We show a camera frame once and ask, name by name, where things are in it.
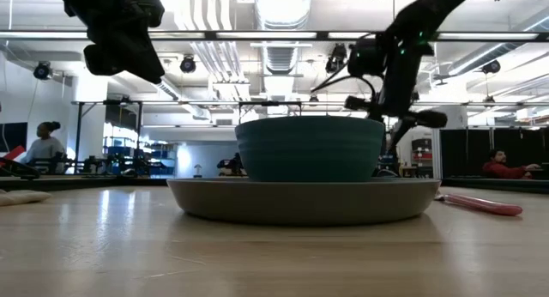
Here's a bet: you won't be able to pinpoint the red flat object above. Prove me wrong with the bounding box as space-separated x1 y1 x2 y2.
0 144 27 167

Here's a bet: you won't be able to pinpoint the silver ceiling duct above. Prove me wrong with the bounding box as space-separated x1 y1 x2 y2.
252 0 314 76

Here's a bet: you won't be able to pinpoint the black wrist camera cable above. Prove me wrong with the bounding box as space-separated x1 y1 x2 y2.
310 73 379 104

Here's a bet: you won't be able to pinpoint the black overhead frame bar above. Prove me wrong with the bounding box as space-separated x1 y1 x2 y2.
0 29 549 43

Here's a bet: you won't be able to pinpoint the teal green bowl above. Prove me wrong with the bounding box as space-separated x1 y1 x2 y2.
234 115 386 183

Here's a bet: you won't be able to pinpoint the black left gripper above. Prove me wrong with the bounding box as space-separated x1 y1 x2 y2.
82 25 166 85

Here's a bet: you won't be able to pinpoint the black aluminium table frame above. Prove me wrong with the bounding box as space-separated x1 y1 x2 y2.
0 175 549 194

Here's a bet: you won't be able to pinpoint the black room partition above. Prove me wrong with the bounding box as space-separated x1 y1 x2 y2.
439 127 549 180

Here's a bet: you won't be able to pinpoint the grey round plate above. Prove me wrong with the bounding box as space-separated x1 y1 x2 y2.
166 177 442 227

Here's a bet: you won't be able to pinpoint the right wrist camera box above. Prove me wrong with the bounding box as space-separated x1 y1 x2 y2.
346 37 389 78

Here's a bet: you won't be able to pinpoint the black ceiling spotlight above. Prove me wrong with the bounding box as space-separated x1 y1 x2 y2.
33 60 53 81
179 55 197 74
324 43 349 74
481 58 502 76

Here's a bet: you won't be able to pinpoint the person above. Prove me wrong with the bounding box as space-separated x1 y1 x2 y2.
20 120 68 166
482 148 542 180

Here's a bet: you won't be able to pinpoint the beige cloth napkin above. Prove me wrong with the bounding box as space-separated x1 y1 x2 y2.
0 189 53 208

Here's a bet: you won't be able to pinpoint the black background rig frame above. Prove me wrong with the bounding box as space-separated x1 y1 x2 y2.
70 98 145 175

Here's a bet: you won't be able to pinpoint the blue storage shelves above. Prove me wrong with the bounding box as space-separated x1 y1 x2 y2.
102 136 177 178

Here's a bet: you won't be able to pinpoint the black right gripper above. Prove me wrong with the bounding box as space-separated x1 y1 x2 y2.
344 42 449 159

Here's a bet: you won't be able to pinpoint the metal spoon with plastic handle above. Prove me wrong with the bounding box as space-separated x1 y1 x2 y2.
433 192 524 217

